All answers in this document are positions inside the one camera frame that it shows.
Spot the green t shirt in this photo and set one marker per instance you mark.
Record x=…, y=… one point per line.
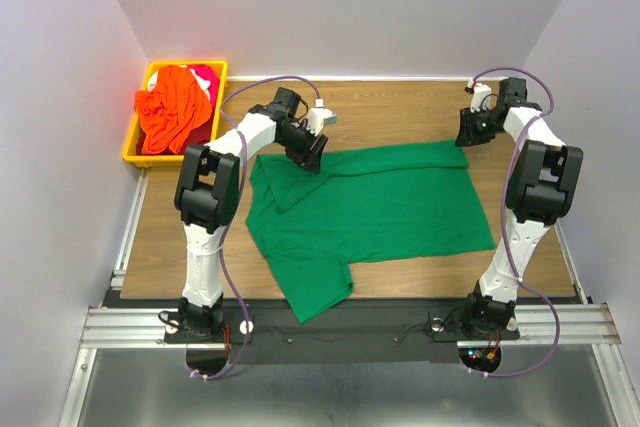
x=365, y=205

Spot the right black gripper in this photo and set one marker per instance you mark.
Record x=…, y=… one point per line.
x=467, y=135

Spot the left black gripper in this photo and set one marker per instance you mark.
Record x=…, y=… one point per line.
x=311, y=160

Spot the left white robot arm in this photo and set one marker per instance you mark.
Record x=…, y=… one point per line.
x=209, y=190

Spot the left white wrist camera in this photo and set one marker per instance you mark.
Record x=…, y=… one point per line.
x=319, y=117

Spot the orange t shirt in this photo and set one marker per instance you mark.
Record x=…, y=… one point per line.
x=171, y=107

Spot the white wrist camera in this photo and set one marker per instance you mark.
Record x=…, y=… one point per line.
x=480, y=95
x=319, y=117

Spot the aluminium frame rail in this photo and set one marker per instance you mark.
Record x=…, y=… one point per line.
x=112, y=328

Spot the yellow plastic bin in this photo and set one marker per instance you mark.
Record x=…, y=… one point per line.
x=130, y=152

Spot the pink white t shirt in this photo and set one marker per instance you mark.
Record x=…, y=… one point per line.
x=206, y=78

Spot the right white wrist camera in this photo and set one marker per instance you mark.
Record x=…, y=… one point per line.
x=480, y=95

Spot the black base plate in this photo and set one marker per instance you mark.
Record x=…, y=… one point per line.
x=267, y=332

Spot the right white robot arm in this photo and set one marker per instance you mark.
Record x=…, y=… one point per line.
x=539, y=189

